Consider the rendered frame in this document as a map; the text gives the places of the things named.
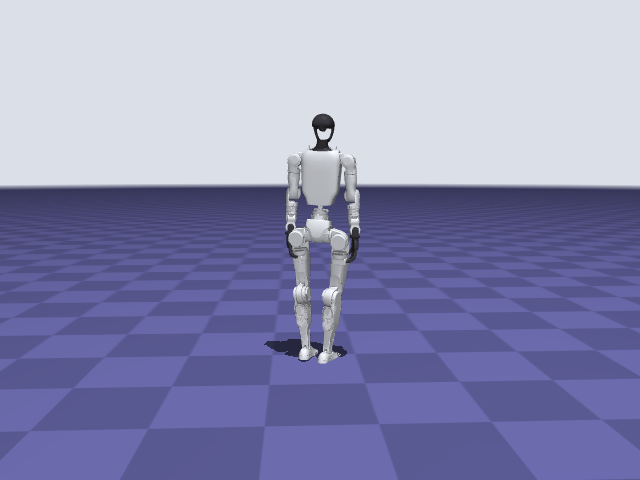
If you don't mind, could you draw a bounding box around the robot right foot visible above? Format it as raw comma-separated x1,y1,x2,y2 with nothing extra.
317,349,341,364

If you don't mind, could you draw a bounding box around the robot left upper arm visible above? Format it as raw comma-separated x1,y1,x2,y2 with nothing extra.
288,152,303,200

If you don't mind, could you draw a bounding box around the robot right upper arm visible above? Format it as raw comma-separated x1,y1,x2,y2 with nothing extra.
339,153,357,202

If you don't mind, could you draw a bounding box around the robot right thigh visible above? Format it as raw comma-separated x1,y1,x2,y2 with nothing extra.
322,228,350,306

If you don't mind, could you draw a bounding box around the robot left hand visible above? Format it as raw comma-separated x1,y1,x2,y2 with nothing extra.
285,224,298,258

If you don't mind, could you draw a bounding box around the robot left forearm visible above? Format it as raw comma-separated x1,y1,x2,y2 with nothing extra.
285,187,298,231

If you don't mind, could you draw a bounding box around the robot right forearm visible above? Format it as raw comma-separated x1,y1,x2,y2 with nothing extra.
347,190,361,235

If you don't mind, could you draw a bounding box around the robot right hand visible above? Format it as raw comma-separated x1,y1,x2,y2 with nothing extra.
346,227,360,263

